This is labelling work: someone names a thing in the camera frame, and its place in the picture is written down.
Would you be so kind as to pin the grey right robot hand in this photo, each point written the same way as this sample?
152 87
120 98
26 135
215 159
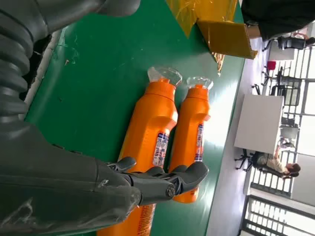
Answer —
49 189

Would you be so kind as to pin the green table mat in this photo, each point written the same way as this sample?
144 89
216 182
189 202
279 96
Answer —
98 81

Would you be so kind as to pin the black office chair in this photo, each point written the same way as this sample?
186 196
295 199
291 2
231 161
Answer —
245 159

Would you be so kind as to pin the yellow taped cardboard box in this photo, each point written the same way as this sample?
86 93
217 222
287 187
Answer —
221 35

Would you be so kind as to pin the white background table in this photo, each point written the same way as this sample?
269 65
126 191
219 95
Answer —
258 123

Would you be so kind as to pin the black metal railing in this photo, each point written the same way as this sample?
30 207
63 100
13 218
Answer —
270 202

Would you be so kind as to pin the seated background person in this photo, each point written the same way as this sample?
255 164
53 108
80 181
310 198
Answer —
273 163

